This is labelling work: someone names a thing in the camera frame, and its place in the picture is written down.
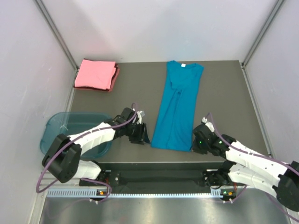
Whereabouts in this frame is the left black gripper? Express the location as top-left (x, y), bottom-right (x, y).
top-left (125, 121), bottom-right (150, 145)

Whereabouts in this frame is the blue t shirt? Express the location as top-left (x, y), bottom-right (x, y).
top-left (151, 61), bottom-right (204, 152)

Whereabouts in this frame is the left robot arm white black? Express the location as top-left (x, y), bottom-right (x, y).
top-left (42, 107), bottom-right (150, 185)

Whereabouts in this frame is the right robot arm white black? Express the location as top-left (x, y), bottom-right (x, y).
top-left (192, 121), bottom-right (299, 212)

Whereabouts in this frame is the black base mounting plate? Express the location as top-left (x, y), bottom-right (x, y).
top-left (79, 169), bottom-right (236, 189)

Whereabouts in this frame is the blue translucent plastic bin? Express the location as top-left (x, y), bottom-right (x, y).
top-left (40, 112), bottom-right (111, 154)

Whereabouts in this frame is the pink folded t shirt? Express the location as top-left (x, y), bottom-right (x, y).
top-left (74, 59), bottom-right (118, 91)

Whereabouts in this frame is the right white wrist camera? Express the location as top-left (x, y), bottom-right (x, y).
top-left (201, 117), bottom-right (214, 132)

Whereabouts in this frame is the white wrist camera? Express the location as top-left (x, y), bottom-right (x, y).
top-left (201, 117), bottom-right (214, 132)
top-left (136, 111), bottom-right (145, 124)

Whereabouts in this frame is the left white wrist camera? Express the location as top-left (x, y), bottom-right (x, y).
top-left (136, 111), bottom-right (145, 124)

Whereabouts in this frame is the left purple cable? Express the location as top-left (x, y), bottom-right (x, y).
top-left (36, 102), bottom-right (138, 203)

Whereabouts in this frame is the grey slotted cable duct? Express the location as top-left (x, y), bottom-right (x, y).
top-left (47, 188), bottom-right (236, 199)

